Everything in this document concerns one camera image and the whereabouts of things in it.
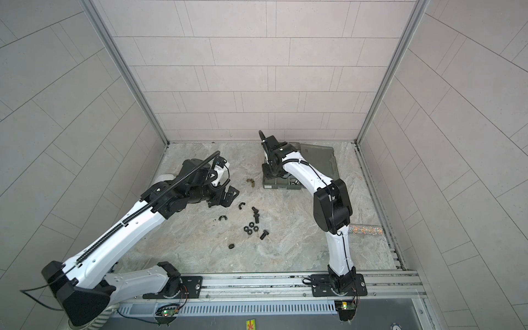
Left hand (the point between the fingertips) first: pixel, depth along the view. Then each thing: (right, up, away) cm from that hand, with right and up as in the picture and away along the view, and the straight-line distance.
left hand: (234, 186), depth 71 cm
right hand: (+11, +3, +20) cm, 23 cm away
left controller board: (-20, -39, -7) cm, 45 cm away
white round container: (-38, +1, +26) cm, 46 cm away
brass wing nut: (+3, -1, +28) cm, 28 cm away
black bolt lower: (+10, -21, +11) cm, 26 cm away
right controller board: (+38, -41, -4) cm, 56 cm away
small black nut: (-3, -25, +9) cm, 27 cm away
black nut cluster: (+4, -18, +15) cm, 24 cm away
